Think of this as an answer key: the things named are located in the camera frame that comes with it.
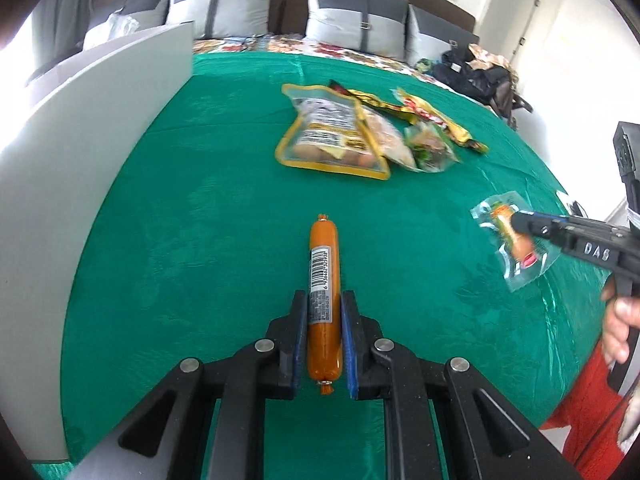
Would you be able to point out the black bag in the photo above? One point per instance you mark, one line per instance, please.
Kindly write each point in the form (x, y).
(470, 77)

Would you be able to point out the grey pillow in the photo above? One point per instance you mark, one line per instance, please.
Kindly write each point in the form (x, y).
(215, 5)
(350, 15)
(435, 35)
(140, 15)

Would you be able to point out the person's right hand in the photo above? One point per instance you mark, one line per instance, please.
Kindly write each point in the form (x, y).
(612, 330)

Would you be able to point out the green vegetable packet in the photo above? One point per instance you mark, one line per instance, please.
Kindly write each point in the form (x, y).
(430, 147)

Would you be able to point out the green cloth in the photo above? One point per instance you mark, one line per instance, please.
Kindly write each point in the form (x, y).
(200, 235)

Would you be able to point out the floral bedsheet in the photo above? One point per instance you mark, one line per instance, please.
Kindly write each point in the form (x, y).
(310, 45)

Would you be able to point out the beige crumpled cloth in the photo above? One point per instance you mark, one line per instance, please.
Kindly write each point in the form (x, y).
(487, 57)

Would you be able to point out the yellow packet with red label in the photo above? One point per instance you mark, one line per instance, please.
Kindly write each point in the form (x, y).
(425, 112)

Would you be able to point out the clear bread packet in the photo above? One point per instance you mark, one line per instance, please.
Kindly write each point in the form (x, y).
(385, 132)

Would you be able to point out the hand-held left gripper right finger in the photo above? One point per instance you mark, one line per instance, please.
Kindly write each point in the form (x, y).
(348, 360)

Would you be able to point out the yellow-edged egg packet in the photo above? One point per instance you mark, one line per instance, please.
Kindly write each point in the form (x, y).
(320, 130)

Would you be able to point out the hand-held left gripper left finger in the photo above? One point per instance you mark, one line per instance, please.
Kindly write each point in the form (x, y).
(300, 360)

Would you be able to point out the black and yellow packet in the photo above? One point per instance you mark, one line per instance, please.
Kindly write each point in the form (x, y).
(370, 100)

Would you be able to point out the white plastic bag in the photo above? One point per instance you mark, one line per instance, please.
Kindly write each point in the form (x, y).
(117, 22)

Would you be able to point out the grey curtain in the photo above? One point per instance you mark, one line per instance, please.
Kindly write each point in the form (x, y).
(60, 5)

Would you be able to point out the white board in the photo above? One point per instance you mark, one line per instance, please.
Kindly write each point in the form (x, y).
(75, 185)

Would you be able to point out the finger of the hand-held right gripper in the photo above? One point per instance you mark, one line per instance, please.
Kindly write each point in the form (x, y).
(525, 224)

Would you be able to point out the small clear snack packet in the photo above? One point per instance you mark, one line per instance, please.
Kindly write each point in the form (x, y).
(520, 260)

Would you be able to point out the person's right forearm red sleeve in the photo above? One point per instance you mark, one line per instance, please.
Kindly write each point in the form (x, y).
(585, 425)

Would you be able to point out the brown bag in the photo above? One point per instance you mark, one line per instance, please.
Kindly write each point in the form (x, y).
(505, 97)

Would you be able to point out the orange sausage stick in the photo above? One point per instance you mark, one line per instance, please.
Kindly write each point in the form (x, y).
(324, 345)

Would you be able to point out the small green object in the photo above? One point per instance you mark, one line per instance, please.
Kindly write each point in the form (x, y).
(425, 65)

